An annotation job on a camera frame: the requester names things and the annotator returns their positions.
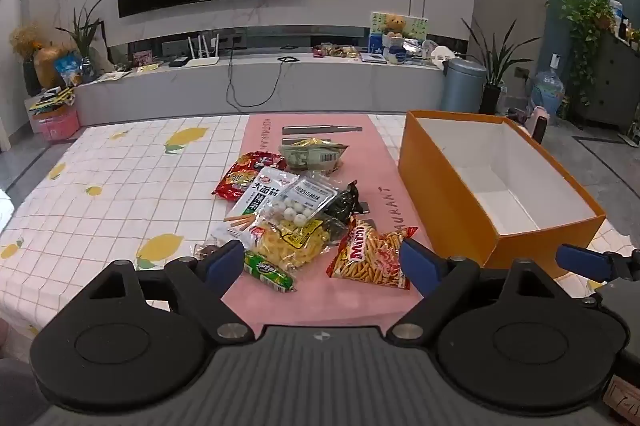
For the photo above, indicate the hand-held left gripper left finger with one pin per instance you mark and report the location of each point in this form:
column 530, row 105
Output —
column 225, row 262

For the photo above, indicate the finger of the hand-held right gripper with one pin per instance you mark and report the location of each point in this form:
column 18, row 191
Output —
column 582, row 260

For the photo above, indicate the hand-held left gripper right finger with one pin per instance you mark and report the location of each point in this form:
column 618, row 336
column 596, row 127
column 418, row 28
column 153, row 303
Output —
column 417, row 263

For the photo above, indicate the green candy roll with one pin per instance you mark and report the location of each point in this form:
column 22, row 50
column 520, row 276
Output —
column 267, row 271

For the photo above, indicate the orange stick snack packet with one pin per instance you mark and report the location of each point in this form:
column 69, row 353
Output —
column 365, row 256

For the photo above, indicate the clear mixed snack bag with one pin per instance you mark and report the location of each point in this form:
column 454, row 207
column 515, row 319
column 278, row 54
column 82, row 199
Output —
column 285, row 248

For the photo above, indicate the white snack packet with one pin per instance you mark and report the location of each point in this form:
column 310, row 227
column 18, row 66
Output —
column 260, row 196

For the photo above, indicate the orange cardboard box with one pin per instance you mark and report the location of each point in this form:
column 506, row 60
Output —
column 450, row 186

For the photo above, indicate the red snack packet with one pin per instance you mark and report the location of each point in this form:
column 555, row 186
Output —
column 237, row 178

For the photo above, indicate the clear pack of white balls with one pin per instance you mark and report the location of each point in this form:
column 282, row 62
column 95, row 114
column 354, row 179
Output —
column 295, row 208

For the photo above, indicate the black seaweed snack packet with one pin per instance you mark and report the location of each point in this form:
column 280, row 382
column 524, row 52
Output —
column 345, row 206

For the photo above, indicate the banknote print snack packet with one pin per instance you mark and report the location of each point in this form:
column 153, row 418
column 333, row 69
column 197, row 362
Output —
column 312, row 156

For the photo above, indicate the pile of wrapped snacks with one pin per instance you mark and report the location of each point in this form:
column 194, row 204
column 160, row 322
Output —
column 337, row 52

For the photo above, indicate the pink printed table mat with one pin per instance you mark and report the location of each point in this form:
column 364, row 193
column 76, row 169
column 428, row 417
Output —
column 310, row 301

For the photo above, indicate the small stool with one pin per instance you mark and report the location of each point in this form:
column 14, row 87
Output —
column 630, row 133

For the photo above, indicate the pink space heater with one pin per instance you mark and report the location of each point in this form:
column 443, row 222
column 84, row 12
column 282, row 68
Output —
column 540, row 123

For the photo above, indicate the blue water jug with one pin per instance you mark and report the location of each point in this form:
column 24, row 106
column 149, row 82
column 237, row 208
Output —
column 547, row 93

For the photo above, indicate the blue-grey pedal bin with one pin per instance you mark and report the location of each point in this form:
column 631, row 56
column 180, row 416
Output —
column 462, row 88

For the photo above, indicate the potted long-leaf plant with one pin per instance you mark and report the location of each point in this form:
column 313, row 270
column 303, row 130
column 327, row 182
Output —
column 492, row 98

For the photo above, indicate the grey media console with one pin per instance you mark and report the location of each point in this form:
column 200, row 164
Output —
column 325, row 86

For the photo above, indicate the white router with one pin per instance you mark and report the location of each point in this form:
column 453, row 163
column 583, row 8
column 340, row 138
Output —
column 202, row 61

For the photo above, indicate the black set-top box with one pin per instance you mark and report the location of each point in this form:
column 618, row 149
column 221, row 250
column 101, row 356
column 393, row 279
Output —
column 178, row 62

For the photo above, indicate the white kitchen scale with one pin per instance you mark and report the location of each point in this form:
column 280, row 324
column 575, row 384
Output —
column 374, row 58

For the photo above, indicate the loose papers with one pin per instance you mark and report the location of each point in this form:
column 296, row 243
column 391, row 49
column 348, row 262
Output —
column 110, row 76

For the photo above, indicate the pink storage basket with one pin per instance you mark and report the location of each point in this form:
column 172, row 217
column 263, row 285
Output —
column 55, row 123

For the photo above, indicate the pink card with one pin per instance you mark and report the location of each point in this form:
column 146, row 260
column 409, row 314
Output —
column 142, row 57

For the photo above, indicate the green picture board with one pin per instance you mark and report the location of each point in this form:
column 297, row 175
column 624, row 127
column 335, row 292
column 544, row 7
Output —
column 417, row 26

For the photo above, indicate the yellow and black packets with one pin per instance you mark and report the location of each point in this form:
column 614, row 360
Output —
column 50, row 100

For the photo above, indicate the trailing pothos plant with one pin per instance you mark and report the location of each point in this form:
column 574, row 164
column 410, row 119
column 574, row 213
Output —
column 585, row 21

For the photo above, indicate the teddy bear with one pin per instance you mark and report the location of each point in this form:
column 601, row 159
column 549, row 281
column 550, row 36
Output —
column 395, row 25

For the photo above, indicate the bottles on cabinet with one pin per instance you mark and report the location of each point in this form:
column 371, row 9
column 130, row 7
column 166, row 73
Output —
column 625, row 23

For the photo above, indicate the blue snack bag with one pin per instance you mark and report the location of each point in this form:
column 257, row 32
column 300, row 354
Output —
column 67, row 68

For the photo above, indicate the orange vase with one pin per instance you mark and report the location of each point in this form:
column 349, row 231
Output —
column 49, row 68

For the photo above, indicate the green plant in vase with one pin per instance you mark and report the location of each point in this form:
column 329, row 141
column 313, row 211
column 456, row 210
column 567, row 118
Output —
column 85, row 36

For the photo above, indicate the dried yellow flowers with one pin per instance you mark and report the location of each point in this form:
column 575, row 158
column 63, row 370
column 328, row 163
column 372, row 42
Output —
column 27, row 38

